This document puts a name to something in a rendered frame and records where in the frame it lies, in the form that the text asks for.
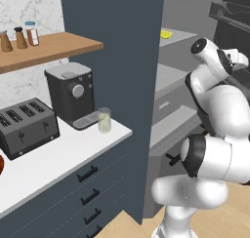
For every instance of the spice jar with pale lid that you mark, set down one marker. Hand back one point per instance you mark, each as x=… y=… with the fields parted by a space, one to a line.
x=32 y=35

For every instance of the red-brown bowl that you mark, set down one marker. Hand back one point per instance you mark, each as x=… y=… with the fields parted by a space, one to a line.
x=1 y=165

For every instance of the grey fridge shelf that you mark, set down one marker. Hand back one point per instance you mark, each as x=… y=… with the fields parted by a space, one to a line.
x=172 y=125
x=169 y=77
x=179 y=37

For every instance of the dark grey four-slot toaster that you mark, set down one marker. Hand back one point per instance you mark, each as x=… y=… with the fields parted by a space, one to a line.
x=29 y=131

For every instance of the brown shaker with black cap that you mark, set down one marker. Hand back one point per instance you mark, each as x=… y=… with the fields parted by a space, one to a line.
x=20 y=39

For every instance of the wooden wall shelf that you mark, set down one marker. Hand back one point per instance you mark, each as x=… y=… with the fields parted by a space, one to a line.
x=55 y=50

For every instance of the dark blue drawer front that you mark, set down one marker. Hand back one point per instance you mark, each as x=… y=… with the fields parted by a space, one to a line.
x=109 y=224
x=58 y=196
x=112 y=206
x=110 y=186

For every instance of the dark blue tall cabinet panel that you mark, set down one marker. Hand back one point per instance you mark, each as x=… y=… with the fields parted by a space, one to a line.
x=120 y=69

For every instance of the yellow lemon wedge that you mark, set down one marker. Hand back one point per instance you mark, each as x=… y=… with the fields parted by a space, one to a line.
x=166 y=34

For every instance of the grey fridge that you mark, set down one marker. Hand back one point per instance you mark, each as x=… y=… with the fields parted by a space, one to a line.
x=175 y=95

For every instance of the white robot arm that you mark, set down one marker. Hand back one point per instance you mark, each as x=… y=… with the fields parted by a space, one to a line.
x=215 y=164

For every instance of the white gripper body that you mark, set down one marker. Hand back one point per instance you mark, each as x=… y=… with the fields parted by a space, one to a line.
x=240 y=58

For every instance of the dark fridge door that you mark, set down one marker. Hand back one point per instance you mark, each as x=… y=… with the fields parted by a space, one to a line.
x=234 y=17

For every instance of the glass of lemonade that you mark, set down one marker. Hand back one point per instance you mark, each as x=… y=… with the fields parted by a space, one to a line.
x=104 y=121

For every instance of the brown shaker with grey cap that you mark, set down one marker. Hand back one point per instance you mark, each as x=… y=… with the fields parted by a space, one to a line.
x=5 y=43

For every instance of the dark grey coffee machine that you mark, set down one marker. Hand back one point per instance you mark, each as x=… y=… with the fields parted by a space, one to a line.
x=73 y=99

